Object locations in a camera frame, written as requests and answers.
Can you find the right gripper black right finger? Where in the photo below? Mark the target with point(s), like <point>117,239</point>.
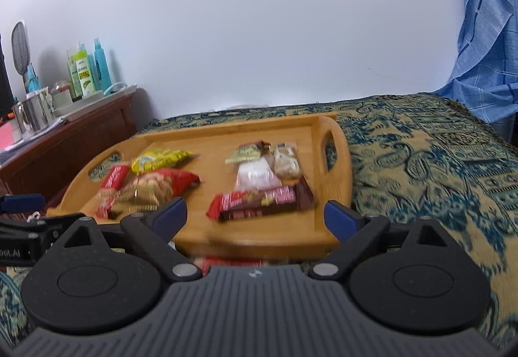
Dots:
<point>412,277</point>

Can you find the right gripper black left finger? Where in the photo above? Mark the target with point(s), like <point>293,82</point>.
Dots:
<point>99,278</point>

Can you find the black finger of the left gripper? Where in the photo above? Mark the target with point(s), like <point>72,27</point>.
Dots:
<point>13,204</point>

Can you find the small red brown candy bar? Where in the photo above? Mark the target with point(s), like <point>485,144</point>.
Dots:
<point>109,208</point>

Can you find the red gold peanut snack bag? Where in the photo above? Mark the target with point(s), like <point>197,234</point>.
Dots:
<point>150,191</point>

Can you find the yellow snack packet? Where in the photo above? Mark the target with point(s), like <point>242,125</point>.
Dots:
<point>159,158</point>

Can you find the long red brown chocolate bar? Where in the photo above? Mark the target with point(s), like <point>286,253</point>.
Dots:
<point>238,205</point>

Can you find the clear bag beige cookies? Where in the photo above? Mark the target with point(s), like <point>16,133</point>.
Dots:
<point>286,164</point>

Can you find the clear bag white candy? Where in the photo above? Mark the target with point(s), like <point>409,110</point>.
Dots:
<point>256,175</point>

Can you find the green snack packet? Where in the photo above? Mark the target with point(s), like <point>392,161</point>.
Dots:
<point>248,152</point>

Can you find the white keyring charm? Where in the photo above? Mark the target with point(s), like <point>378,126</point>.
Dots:
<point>35,216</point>

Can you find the dark wooden cabinet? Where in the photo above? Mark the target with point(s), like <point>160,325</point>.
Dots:
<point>49,164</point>

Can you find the stack of papers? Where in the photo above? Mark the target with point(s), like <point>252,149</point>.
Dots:
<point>9,152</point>

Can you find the pink paper box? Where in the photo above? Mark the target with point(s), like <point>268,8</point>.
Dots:
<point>9,134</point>

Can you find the steel mug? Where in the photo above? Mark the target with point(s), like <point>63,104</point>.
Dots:
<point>33,114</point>

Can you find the red wafer packet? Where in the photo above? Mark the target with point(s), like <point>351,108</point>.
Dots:
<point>114,178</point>

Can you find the white plastic tray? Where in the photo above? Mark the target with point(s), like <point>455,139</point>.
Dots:
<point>90,104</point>

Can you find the black monitor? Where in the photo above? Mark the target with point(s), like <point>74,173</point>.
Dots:
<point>6,97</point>

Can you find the small blue bottle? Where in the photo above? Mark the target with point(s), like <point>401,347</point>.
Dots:
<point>31,80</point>

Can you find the glass jar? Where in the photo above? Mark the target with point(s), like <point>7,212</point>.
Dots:
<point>61,93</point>

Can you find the paisley patterned table cloth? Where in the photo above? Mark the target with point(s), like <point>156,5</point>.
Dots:
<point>412,156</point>

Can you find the green white lotion bottle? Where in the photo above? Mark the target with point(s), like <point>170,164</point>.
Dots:
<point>82,64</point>

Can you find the teal spray bottle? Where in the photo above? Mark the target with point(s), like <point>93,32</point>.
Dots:
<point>101,65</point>

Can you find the round hand mirror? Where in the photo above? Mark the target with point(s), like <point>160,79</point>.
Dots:
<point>20,48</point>

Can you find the pale green bottle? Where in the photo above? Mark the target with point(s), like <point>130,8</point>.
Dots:
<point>76,84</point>

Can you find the wooden serving tray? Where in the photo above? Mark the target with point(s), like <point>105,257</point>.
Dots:
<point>323,154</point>

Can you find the blue plaid cloth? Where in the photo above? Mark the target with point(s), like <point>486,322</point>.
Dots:
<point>484,76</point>

